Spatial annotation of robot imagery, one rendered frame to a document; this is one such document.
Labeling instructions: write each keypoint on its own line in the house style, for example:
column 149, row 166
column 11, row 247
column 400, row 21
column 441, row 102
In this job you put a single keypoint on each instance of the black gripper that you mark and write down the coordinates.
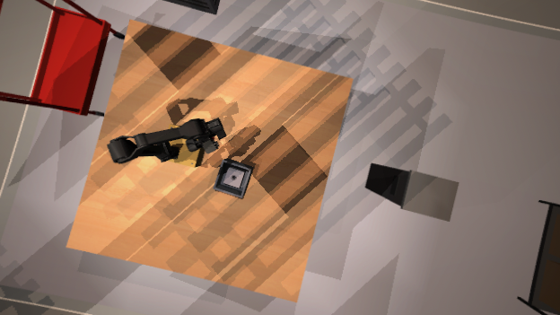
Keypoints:
column 194, row 145

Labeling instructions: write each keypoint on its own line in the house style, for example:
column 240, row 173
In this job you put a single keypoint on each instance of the white square plate with hole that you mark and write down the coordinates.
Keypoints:
column 229, row 178

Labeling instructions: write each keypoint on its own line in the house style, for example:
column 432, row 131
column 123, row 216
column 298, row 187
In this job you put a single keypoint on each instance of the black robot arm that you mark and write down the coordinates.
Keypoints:
column 158, row 143

